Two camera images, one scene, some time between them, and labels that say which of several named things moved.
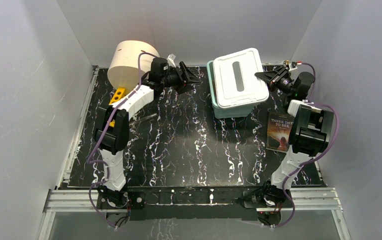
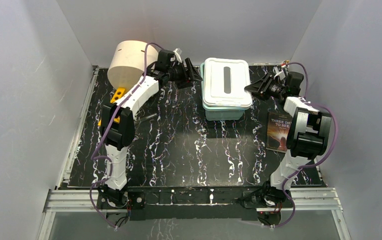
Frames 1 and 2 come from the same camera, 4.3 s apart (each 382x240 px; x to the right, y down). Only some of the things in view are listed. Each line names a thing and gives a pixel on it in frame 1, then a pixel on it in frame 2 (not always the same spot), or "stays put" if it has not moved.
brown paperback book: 279,127 stays put
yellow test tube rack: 119,93 stays put
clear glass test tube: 142,118 stays put
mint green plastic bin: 243,110 to 221,113
